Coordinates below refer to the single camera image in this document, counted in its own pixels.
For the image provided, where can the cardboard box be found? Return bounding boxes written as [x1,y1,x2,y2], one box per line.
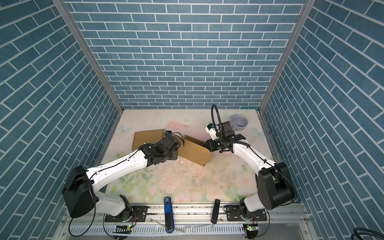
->
[132,129,165,151]

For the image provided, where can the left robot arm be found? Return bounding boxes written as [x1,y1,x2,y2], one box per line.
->
[62,131,181,222]

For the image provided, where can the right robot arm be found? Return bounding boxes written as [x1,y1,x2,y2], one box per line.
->
[204,135,297,220]

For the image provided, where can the lavender ceramic cup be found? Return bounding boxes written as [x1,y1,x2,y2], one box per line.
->
[231,115,249,131]

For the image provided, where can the blue black handheld tool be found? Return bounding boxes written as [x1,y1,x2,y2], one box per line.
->
[164,197,175,234]

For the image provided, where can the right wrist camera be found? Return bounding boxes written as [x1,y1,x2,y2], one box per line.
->
[205,104,235,141]

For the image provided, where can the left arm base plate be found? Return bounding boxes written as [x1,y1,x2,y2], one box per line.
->
[104,206,149,223]

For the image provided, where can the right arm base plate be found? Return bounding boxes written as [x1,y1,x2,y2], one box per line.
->
[223,204,268,222]

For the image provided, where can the aluminium front rail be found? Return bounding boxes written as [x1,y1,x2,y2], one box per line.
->
[66,203,310,228]

